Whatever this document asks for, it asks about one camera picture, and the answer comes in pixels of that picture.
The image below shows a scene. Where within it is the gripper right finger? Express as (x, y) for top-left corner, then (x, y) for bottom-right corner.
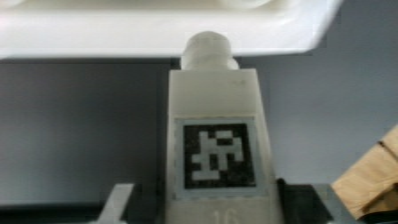
(278, 178), (361, 224)

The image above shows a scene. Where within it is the white square table top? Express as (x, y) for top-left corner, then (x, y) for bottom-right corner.
(0, 0), (345, 58)

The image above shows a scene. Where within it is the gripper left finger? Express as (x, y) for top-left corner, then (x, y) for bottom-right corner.
(95, 183), (160, 224)

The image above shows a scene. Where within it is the white table leg with tag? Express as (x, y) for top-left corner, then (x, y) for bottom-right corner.
(166, 32), (283, 224)

